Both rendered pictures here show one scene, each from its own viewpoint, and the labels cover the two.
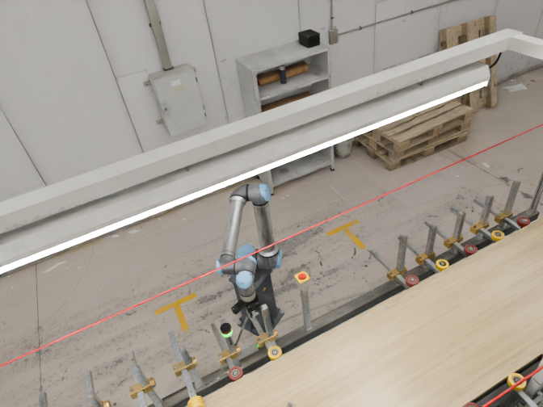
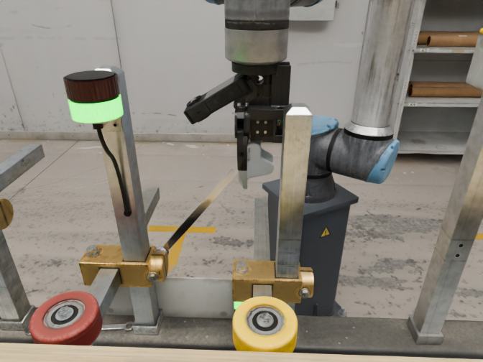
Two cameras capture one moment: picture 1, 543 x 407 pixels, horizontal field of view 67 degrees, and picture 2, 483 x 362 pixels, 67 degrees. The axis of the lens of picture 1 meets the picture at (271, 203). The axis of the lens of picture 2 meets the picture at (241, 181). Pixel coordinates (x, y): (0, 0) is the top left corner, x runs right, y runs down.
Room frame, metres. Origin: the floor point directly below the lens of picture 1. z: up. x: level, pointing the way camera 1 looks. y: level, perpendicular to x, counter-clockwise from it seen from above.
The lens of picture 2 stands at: (0.99, 0.02, 1.27)
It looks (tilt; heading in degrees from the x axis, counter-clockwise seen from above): 28 degrees down; 23
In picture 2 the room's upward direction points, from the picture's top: straight up
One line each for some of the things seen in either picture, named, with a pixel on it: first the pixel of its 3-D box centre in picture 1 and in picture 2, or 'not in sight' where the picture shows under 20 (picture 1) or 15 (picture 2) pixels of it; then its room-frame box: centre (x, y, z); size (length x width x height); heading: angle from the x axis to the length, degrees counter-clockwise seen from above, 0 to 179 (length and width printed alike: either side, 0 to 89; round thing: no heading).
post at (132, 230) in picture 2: (230, 344); (131, 222); (1.37, 0.37, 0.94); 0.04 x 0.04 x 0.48; 21
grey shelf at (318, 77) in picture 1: (289, 119); (456, 60); (4.25, -0.35, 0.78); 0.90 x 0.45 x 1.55; 111
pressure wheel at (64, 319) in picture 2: (237, 377); (73, 341); (1.20, 0.35, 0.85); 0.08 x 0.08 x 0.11
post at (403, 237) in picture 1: (401, 259); not in sight; (1.81, -0.80, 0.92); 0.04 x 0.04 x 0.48; 21
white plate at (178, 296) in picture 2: (238, 355); (164, 296); (1.40, 0.35, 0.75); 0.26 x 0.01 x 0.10; 111
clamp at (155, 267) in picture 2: (229, 354); (125, 266); (1.36, 0.39, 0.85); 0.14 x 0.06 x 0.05; 111
